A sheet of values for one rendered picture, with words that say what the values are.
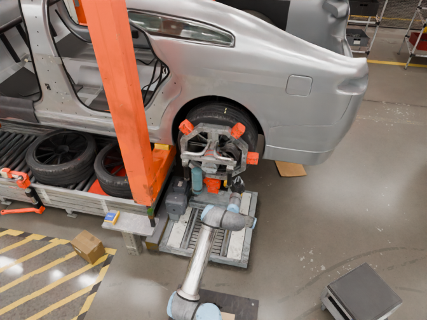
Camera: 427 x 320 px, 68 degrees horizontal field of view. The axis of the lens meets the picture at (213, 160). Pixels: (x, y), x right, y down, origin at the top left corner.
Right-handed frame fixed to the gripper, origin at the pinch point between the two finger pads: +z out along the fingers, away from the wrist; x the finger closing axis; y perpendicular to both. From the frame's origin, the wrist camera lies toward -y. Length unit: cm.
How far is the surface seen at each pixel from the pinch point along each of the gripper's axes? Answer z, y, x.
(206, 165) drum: -15.9, -33.2, 0.2
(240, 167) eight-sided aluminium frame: -1.1, -7.2, 9.4
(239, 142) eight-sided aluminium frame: -1.5, -28.2, 26.7
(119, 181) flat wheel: -15, -64, -83
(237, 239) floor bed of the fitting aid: -24, 44, -35
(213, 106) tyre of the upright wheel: 19, -56, 20
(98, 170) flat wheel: -7, -81, -100
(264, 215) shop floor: 13, 65, -25
